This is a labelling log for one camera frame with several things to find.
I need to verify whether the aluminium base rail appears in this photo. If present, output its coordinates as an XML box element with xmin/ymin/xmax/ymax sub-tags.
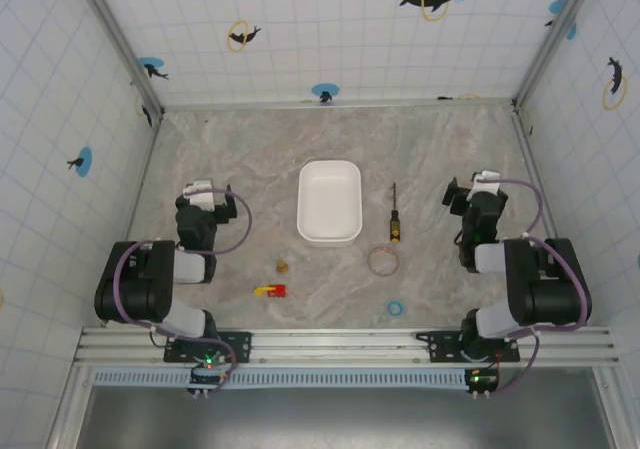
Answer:
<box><xmin>73</xmin><ymin>325</ymin><xmax>620</xmax><ymax>369</ymax></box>

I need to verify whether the green-lit controller board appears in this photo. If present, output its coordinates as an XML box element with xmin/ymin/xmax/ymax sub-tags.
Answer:
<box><xmin>465</xmin><ymin>367</ymin><xmax>502</xmax><ymax>396</ymax></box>
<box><xmin>187</xmin><ymin>361</ymin><xmax>227</xmax><ymax>396</ymax></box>

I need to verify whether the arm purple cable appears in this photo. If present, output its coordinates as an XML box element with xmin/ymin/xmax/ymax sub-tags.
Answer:
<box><xmin>111</xmin><ymin>188</ymin><xmax>253</xmax><ymax>398</ymax></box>
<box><xmin>475</xmin><ymin>177</ymin><xmax>592</xmax><ymax>399</ymax></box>

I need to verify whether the white slotted cable duct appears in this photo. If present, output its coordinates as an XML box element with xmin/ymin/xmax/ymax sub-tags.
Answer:
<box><xmin>91</xmin><ymin>366</ymin><xmax>472</xmax><ymax>389</ymax></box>

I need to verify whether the black yellow handled screwdriver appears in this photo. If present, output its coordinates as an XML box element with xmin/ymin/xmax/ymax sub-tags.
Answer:
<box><xmin>388</xmin><ymin>182</ymin><xmax>402</xmax><ymax>244</ymax></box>

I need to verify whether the white plastic bin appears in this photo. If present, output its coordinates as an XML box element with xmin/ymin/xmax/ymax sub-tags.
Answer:
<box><xmin>296</xmin><ymin>159</ymin><xmax>363</xmax><ymax>249</ymax></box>

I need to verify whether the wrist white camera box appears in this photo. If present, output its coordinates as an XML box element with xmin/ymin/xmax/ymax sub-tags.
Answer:
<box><xmin>183</xmin><ymin>179</ymin><xmax>218</xmax><ymax>211</ymax></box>
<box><xmin>471</xmin><ymin>169</ymin><xmax>503</xmax><ymax>196</ymax></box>

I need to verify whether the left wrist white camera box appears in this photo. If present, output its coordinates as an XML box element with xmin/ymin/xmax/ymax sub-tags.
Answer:
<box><xmin>183</xmin><ymin>179</ymin><xmax>218</xmax><ymax>211</ymax></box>

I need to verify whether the aluminium frame crossbar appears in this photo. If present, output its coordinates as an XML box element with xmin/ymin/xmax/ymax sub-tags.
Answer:
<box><xmin>160</xmin><ymin>96</ymin><xmax>517</xmax><ymax>114</ymax></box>

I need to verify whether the aluminium frame post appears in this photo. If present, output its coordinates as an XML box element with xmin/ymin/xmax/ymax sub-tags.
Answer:
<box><xmin>513</xmin><ymin>0</ymin><xmax>602</xmax><ymax>109</ymax></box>
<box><xmin>68</xmin><ymin>0</ymin><xmax>166</xmax><ymax>116</ymax></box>

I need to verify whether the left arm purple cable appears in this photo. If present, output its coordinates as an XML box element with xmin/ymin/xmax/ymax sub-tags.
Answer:
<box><xmin>111</xmin><ymin>188</ymin><xmax>253</xmax><ymax>398</ymax></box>

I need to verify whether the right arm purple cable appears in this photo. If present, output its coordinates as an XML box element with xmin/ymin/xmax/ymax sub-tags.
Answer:
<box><xmin>475</xmin><ymin>177</ymin><xmax>592</xmax><ymax>399</ymax></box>

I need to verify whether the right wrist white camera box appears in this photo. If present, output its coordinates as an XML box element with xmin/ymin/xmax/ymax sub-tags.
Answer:
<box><xmin>471</xmin><ymin>169</ymin><xmax>503</xmax><ymax>196</ymax></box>

